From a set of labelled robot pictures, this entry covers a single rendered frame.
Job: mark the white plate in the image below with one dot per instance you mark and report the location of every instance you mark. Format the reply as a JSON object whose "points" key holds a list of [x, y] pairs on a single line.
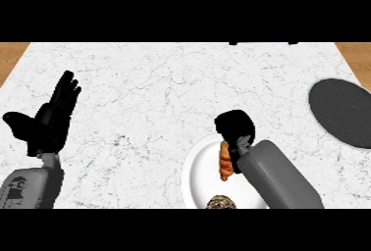
{"points": [[205, 176]]}

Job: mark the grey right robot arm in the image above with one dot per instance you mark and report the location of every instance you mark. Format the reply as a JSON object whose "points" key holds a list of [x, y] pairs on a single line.
{"points": [[278, 176]]}

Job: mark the golden brown croissant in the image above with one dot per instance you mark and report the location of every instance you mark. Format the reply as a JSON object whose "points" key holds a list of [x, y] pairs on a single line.
{"points": [[225, 161]]}

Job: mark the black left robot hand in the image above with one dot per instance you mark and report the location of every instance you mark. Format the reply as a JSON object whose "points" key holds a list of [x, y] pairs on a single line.
{"points": [[47, 121]]}

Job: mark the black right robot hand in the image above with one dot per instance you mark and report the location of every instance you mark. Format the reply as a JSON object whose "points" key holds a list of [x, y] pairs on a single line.
{"points": [[235, 125]]}

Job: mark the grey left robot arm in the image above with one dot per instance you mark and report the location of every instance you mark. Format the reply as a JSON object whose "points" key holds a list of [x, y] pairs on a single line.
{"points": [[29, 186]]}

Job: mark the dark grey pan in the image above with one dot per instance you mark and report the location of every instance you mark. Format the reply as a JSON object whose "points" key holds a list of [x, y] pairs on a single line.
{"points": [[343, 112]]}

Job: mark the brown speckled cookie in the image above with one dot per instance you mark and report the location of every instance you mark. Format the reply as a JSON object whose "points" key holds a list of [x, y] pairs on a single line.
{"points": [[220, 202]]}

